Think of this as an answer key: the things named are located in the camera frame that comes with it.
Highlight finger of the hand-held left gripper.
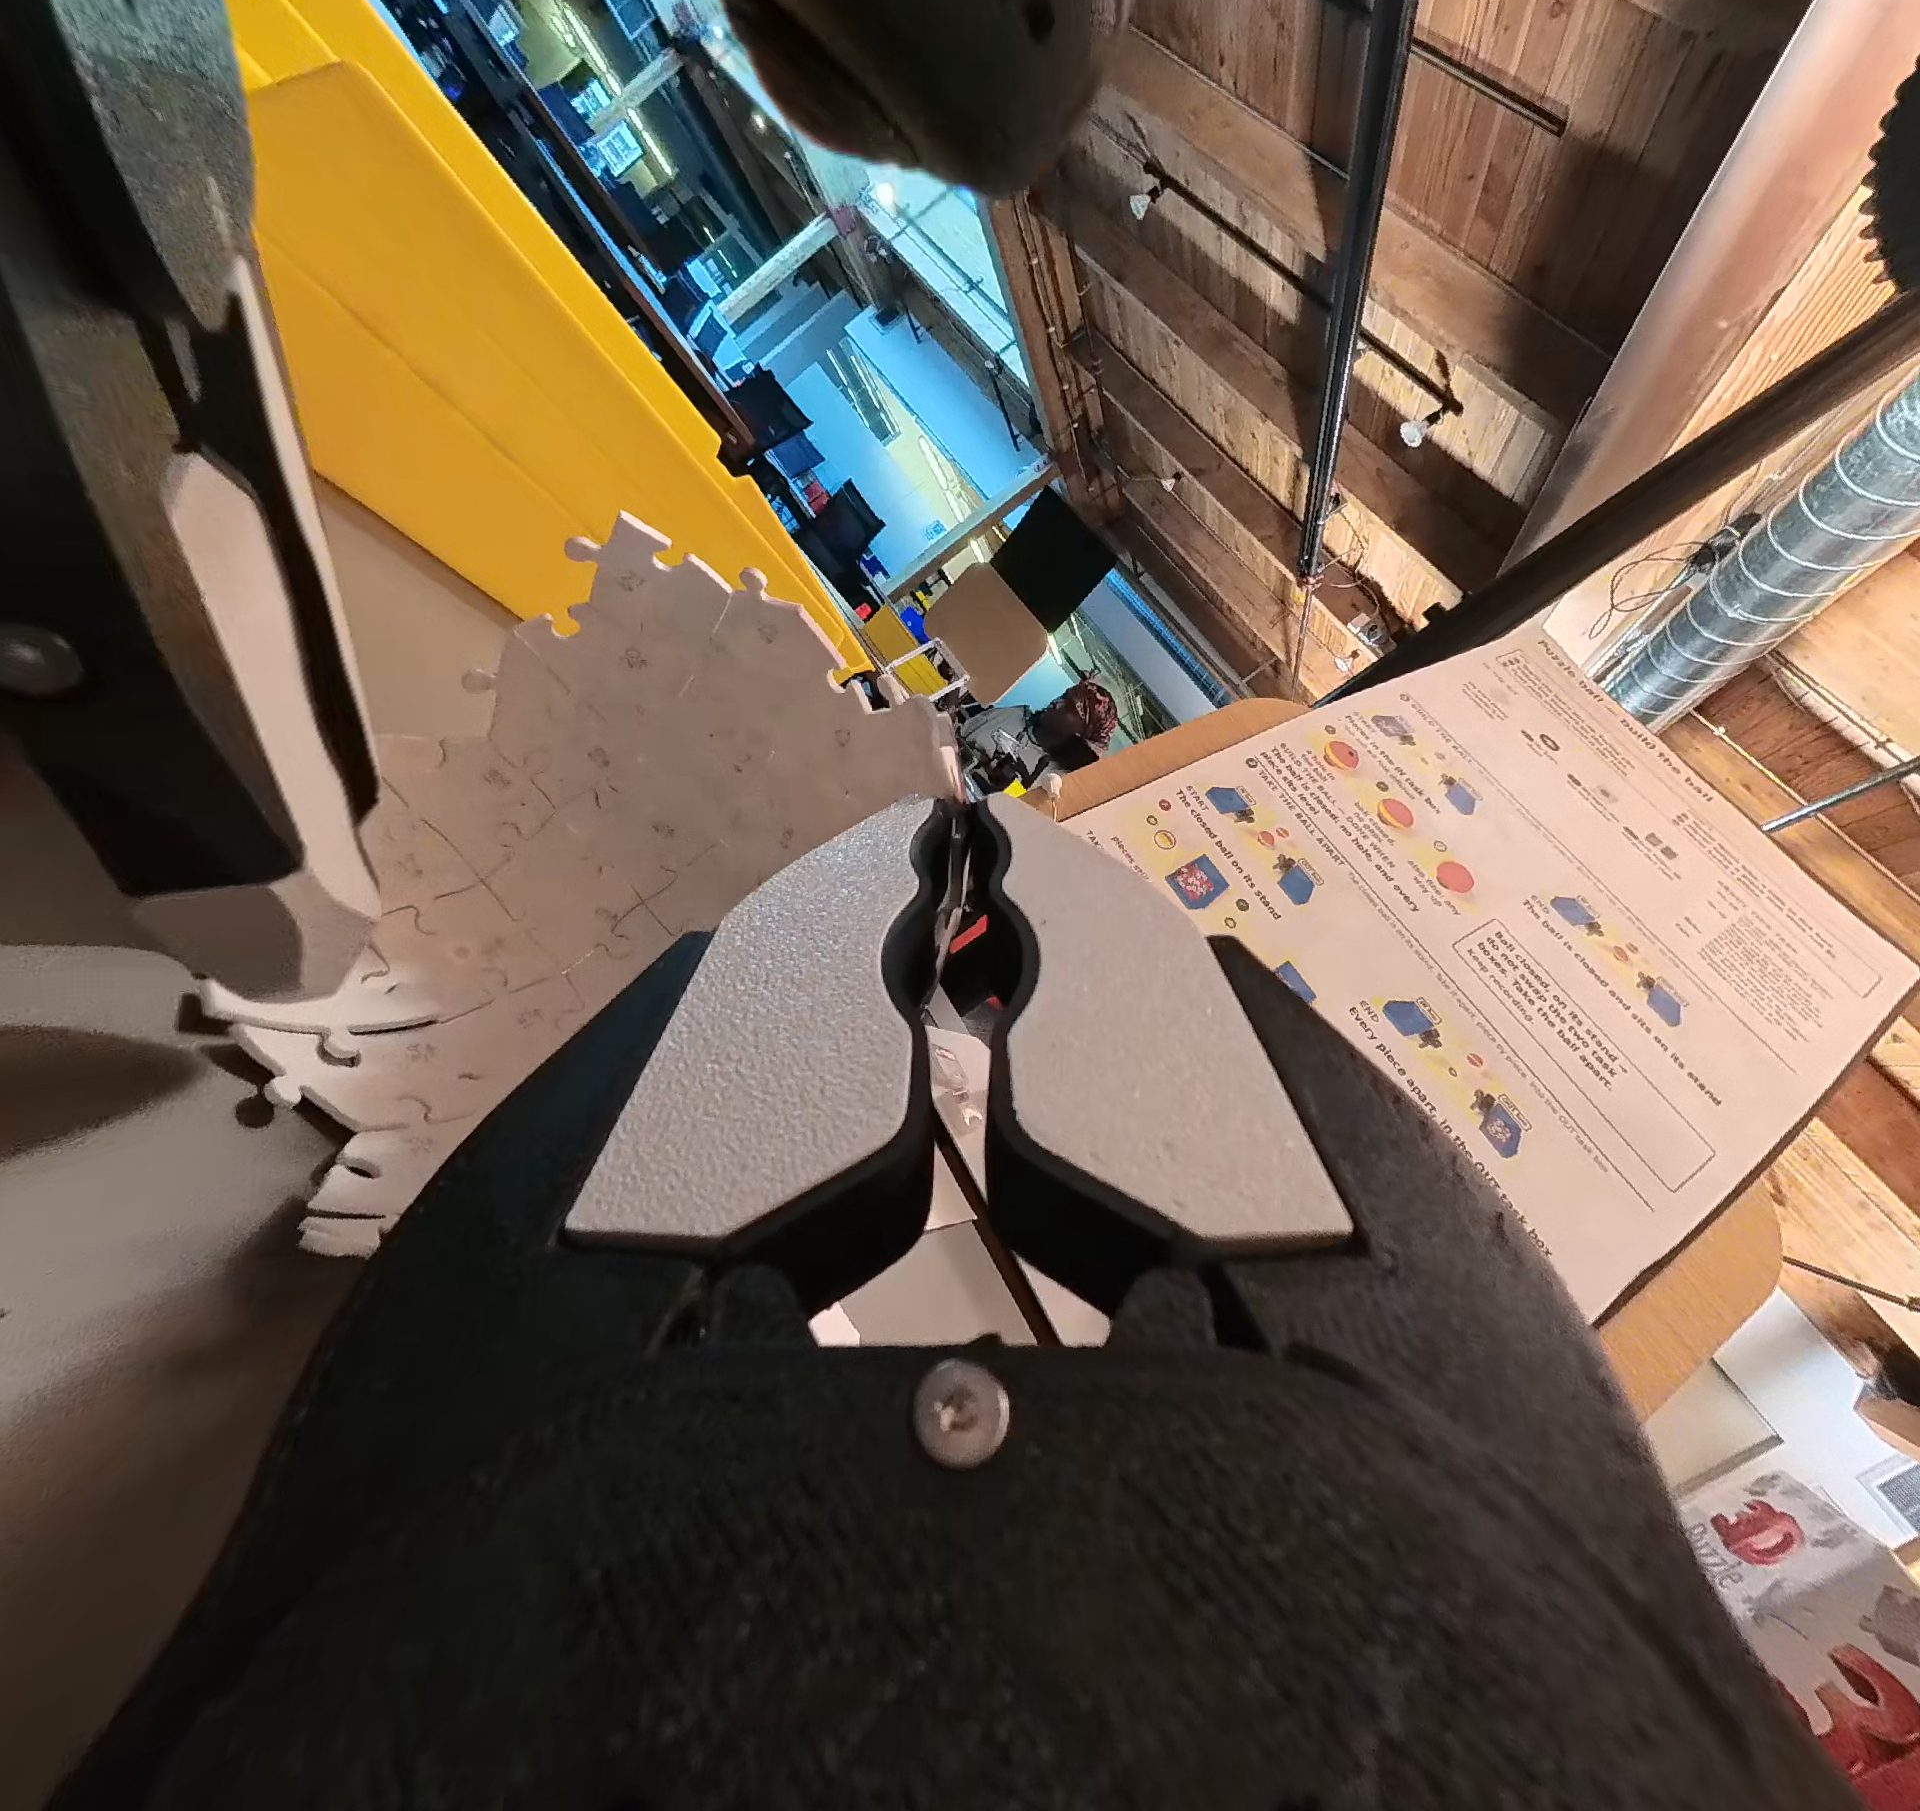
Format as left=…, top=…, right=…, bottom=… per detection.
left=132, top=451, right=380, bottom=1000
left=223, top=252, right=384, bottom=918

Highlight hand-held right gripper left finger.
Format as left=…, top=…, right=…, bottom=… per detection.
left=564, top=792, right=967, bottom=1304

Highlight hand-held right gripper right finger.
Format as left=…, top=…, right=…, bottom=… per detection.
left=967, top=790, right=1359, bottom=1304

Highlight assembled white puzzle ball section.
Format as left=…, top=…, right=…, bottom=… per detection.
left=195, top=511, right=967, bottom=1261

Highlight puzzle instruction leaflet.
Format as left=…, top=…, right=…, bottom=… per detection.
left=1675, top=1465, right=1920, bottom=1811

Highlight yellow plastic bin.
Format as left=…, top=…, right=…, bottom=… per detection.
left=217, top=0, right=873, bottom=688

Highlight printed task instruction sheet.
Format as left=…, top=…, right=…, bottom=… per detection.
left=1079, top=622, right=1920, bottom=1321

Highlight dark rounded object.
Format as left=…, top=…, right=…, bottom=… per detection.
left=643, top=0, right=1144, bottom=199

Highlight thin metal pipe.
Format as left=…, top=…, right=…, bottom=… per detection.
left=1761, top=757, right=1920, bottom=836

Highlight black metal bar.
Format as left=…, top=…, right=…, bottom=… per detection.
left=1328, top=321, right=1920, bottom=710

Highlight black ceiling pole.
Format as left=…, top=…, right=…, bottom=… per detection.
left=1293, top=0, right=1447, bottom=591

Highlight black toothed knob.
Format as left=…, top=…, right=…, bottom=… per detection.
left=1867, top=76, right=1920, bottom=287

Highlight silver ventilation duct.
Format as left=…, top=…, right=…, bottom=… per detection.
left=1587, top=378, right=1920, bottom=734

